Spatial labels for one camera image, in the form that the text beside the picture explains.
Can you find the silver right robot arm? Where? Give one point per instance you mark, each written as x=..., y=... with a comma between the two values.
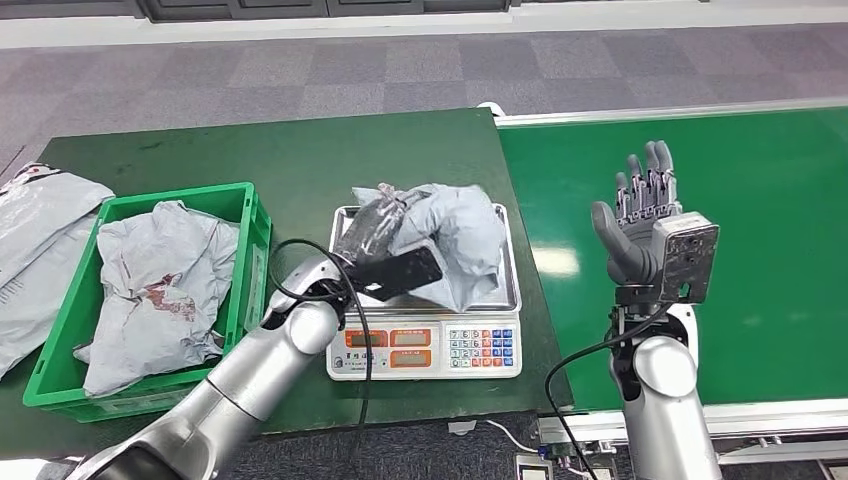
x=669, y=397

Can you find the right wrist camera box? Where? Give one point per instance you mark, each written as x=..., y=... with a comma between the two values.
x=689, y=258

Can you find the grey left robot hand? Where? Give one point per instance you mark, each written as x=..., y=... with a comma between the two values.
x=371, y=232

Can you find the white conveyor end cap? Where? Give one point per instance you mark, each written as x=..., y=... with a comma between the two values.
x=490, y=108

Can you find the aluminium conveyor side rail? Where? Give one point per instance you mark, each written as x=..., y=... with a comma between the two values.
x=782, y=414
x=662, y=111

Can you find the flat empty grey mailer bag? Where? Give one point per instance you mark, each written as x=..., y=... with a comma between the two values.
x=30, y=311
x=46, y=218

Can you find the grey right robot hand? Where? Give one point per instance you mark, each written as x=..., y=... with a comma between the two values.
x=636, y=255

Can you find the green plastic crate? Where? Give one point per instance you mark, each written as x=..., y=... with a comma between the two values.
x=60, y=358

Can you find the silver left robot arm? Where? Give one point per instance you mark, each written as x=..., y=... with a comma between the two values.
x=265, y=371

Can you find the white electronic scale steel tray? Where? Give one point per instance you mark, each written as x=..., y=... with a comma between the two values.
x=424, y=351

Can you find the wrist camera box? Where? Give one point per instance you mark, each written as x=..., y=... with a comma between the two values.
x=404, y=272
x=689, y=258

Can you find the green conveyor belt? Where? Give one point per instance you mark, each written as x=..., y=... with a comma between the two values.
x=782, y=199

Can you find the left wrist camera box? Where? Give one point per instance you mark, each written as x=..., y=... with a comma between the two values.
x=404, y=272

